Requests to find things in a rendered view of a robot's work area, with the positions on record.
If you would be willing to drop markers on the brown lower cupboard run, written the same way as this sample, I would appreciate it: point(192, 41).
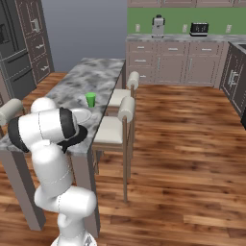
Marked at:
point(174, 62)

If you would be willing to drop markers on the dark brown side cupboard run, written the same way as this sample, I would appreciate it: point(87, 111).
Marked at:
point(235, 77)

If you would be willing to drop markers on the dark grey fridge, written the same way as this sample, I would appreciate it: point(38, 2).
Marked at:
point(14, 54)

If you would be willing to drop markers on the black toaster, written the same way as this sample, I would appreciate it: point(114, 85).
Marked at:
point(199, 29)

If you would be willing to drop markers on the grey round plate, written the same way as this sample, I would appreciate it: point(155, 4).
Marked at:
point(84, 115)

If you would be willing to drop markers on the brown upper cupboard run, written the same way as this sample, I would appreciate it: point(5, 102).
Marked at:
point(185, 3)

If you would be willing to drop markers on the silver coffee machine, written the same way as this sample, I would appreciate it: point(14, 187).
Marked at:
point(158, 26)

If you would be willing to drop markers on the tall brown cupboard run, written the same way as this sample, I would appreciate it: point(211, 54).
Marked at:
point(36, 38)

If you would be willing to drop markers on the marble top dining table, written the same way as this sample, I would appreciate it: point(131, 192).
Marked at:
point(83, 80)

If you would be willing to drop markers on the green cup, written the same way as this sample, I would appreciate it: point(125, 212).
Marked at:
point(91, 100)

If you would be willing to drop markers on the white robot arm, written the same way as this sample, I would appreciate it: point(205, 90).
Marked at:
point(51, 160)

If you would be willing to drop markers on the cream cushioned wooden stool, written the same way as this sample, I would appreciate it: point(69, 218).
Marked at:
point(9, 110)
point(110, 129)
point(120, 94)

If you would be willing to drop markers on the white wall outlet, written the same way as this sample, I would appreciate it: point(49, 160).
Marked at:
point(137, 28)
point(184, 28)
point(228, 28)

